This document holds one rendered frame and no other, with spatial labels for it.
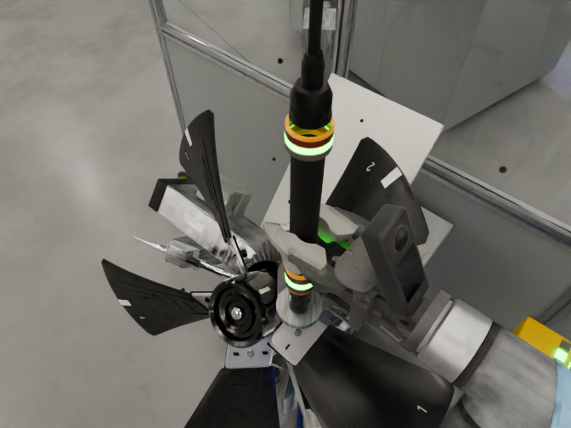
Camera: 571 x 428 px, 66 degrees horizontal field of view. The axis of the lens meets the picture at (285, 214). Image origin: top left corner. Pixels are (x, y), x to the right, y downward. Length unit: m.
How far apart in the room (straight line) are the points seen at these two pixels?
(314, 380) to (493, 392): 0.36
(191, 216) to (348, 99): 0.43
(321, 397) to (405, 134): 0.51
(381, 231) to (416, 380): 0.43
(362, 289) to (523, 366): 0.16
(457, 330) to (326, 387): 0.35
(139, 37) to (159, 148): 1.31
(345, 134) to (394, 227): 0.56
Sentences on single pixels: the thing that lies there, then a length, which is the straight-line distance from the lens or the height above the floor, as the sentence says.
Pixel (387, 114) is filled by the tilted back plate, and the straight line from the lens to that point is 0.91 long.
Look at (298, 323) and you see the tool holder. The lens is 0.66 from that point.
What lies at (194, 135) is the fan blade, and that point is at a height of 1.36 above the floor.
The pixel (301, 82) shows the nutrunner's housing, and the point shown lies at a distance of 0.36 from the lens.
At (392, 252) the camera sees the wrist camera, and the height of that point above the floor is 1.58.
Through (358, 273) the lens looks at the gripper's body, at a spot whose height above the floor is 1.51.
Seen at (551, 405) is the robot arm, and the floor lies 1.51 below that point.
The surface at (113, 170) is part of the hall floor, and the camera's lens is 2.82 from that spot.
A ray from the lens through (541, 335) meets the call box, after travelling 1.04.
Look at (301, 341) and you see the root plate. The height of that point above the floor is 1.19.
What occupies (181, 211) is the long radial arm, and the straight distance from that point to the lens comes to 1.03.
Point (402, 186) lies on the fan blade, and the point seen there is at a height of 1.44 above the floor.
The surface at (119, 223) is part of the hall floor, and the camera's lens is 2.53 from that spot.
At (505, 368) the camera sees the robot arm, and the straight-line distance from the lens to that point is 0.46.
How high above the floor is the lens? 1.91
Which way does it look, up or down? 53 degrees down
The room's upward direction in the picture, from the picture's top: straight up
